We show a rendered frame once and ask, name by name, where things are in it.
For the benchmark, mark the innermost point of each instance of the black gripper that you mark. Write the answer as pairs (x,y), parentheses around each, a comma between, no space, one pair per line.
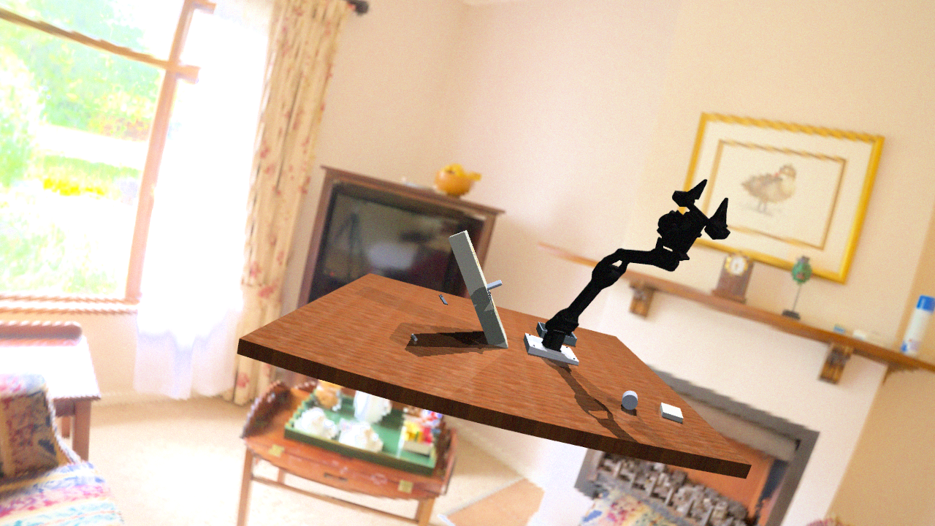
(716,226)

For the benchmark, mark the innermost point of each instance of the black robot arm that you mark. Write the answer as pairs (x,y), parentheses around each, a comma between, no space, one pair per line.
(605,273)

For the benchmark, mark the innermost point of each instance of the white service panel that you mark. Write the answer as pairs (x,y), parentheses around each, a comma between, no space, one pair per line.
(477,288)

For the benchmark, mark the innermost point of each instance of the light blue square tray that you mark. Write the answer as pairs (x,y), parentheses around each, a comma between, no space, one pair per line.
(570,340)

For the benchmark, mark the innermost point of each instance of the grey cylinder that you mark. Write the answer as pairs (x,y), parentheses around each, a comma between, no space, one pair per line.
(629,400)

